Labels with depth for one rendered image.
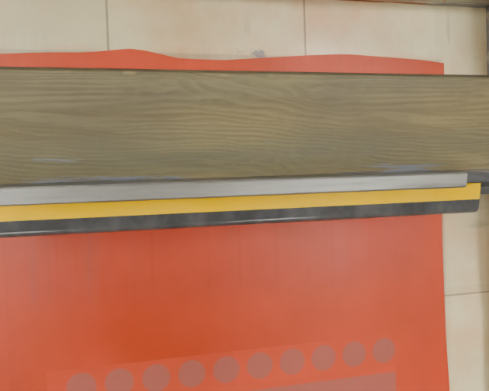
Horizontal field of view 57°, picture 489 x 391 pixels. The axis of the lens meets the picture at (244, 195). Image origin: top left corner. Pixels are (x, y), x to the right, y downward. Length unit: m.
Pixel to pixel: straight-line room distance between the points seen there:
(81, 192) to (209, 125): 0.08
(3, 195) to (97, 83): 0.08
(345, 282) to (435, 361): 0.12
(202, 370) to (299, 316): 0.10
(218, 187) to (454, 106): 0.17
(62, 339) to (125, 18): 0.26
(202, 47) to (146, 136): 0.14
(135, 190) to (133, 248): 0.12
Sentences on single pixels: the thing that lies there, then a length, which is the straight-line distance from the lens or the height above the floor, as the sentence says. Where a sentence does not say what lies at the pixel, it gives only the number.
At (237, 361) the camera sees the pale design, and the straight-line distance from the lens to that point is 0.41.
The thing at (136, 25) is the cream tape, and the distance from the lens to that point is 0.40.
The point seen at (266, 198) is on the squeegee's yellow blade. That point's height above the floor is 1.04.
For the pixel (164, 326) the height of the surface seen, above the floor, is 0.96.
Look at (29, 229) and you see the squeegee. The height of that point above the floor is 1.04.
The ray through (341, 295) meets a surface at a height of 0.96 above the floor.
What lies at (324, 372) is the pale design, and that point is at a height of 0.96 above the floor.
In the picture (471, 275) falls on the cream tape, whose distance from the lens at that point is 0.49.
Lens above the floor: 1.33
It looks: 78 degrees down
